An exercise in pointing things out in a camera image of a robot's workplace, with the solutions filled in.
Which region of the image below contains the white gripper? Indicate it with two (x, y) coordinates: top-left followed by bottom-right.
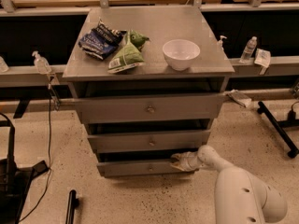
(170, 152), (202, 172)

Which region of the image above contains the grey bottom drawer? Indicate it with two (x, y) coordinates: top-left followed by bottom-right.
(97, 159), (183, 178)

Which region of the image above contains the grey drawer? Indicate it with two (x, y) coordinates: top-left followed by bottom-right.
(97, 159), (183, 178)
(76, 93), (224, 124)
(88, 130), (210, 153)

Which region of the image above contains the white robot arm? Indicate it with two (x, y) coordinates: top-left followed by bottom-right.
(171, 145), (288, 224)

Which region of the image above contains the grey middle drawer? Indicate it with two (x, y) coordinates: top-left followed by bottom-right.
(88, 130), (210, 153)

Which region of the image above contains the grey top drawer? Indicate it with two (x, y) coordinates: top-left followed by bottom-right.
(76, 93), (224, 124)

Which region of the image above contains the grey three-drawer cabinet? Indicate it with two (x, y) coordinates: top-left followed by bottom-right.
(64, 6), (234, 164)

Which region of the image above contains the white bowl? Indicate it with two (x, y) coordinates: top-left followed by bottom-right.
(163, 39), (200, 71)

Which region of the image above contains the black bar on floor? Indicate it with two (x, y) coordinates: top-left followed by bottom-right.
(65, 189), (79, 224)

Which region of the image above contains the green chip bag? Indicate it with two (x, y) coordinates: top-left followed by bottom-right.
(108, 30), (150, 74)

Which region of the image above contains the black stand base right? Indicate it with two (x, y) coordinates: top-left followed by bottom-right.
(257, 101), (299, 159)

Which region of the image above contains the small pump bottle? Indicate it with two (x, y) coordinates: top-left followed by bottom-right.
(218, 35), (227, 50)

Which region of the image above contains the white paper packet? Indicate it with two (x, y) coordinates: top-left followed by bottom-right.
(254, 49), (271, 75)

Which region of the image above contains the clear water bottle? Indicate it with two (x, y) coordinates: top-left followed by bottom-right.
(239, 36), (257, 63)

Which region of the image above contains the blue chip bag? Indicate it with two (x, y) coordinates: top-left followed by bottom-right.
(78, 21), (126, 61)

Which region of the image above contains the black equipment stand left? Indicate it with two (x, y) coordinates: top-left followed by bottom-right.
(0, 113), (50, 224)

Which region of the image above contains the clear sanitizer bottle left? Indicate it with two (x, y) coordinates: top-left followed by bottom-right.
(32, 51), (51, 75)

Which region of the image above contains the crumpled packet on rail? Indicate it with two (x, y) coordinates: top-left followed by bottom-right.
(227, 90), (251, 107)

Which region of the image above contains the black cable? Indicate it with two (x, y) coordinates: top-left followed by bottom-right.
(18, 75), (62, 223)

